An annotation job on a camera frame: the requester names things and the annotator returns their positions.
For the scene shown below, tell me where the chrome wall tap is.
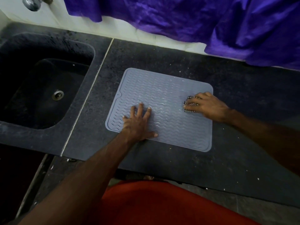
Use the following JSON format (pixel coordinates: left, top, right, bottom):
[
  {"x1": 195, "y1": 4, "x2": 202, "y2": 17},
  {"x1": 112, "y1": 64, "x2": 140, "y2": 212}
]
[{"x1": 22, "y1": 0, "x2": 53, "y2": 12}]

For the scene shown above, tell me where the person's left hand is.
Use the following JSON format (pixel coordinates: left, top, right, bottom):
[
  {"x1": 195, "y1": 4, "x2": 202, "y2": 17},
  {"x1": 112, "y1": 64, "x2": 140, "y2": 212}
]
[{"x1": 122, "y1": 102, "x2": 159, "y2": 142}]

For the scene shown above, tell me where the person's red garment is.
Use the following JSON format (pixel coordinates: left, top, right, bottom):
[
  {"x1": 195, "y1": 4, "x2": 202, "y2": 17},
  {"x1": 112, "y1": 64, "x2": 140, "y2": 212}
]
[{"x1": 101, "y1": 180, "x2": 261, "y2": 225}]

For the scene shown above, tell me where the purple cloth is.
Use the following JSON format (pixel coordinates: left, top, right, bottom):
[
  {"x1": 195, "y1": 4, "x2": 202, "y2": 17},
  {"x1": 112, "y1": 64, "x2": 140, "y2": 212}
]
[{"x1": 62, "y1": 0, "x2": 300, "y2": 71}]

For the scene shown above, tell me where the grey ribbed silicone mat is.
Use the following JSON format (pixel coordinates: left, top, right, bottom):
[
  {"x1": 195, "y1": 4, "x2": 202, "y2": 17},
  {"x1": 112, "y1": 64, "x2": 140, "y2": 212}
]
[{"x1": 105, "y1": 67, "x2": 214, "y2": 153}]

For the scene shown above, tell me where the person's left forearm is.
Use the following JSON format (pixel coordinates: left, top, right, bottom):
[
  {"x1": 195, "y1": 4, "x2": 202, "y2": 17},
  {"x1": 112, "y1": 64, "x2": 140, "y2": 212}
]
[{"x1": 18, "y1": 132, "x2": 141, "y2": 225}]

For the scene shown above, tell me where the metal sink drain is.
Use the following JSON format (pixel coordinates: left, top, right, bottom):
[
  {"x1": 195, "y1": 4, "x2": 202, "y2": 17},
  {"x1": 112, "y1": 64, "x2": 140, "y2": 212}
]
[{"x1": 51, "y1": 90, "x2": 65, "y2": 101}]

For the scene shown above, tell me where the black stone sink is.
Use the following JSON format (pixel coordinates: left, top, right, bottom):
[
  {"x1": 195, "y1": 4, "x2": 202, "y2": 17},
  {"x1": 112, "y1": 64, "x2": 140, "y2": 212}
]
[{"x1": 0, "y1": 32, "x2": 96, "y2": 130}]

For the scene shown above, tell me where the black white checkered cloth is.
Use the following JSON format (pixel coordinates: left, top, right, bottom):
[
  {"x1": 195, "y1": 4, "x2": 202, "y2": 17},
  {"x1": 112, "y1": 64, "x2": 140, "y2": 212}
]
[{"x1": 182, "y1": 96, "x2": 202, "y2": 113}]

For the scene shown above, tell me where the person's right hand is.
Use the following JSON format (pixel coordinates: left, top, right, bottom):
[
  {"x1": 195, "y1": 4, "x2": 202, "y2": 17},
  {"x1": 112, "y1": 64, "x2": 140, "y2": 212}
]
[{"x1": 182, "y1": 92, "x2": 233, "y2": 123}]

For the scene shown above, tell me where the person's right forearm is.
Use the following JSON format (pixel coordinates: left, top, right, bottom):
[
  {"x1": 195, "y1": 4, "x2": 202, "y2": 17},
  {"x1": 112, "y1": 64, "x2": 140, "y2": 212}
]
[{"x1": 225, "y1": 109, "x2": 300, "y2": 176}]

